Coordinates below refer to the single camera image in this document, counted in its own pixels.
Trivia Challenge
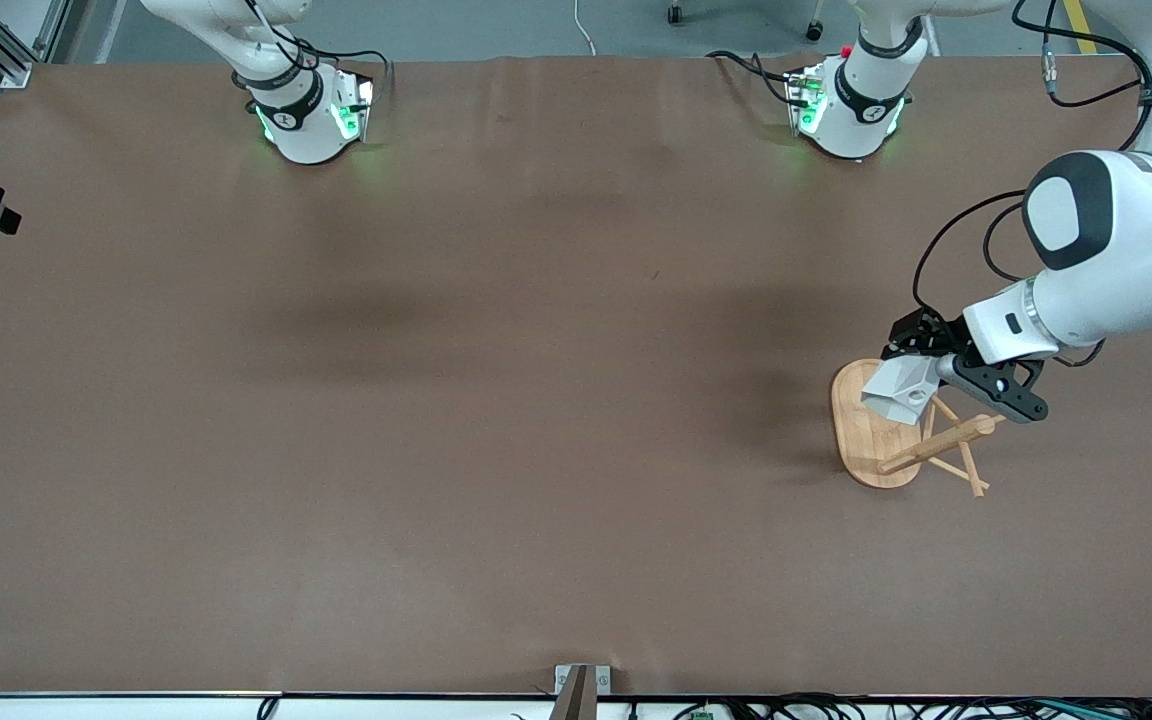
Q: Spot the aluminium frame beam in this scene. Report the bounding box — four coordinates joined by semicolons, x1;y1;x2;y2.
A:
36;0;127;66

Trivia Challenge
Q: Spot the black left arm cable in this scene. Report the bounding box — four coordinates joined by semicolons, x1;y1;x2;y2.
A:
1011;0;1152;153

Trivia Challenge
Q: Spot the black cable bundle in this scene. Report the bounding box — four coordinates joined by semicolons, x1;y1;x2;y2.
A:
626;693;1152;720

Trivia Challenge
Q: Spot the metal table edge bracket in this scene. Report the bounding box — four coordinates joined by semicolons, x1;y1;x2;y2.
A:
553;663;613;720

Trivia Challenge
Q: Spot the black right base cable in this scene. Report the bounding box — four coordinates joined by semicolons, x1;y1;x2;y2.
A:
296;38;395;96

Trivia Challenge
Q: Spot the wooden cup rack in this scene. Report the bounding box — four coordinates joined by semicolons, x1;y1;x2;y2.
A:
830;358;1007;499

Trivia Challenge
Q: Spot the black left base cable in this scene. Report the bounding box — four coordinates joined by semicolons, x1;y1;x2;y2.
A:
706;48;802;106

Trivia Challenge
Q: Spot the black base cable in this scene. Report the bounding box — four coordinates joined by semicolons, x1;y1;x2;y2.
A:
706;48;802;106
296;38;395;96

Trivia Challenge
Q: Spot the white angular plastic cup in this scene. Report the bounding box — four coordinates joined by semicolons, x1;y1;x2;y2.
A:
860;355;942;427

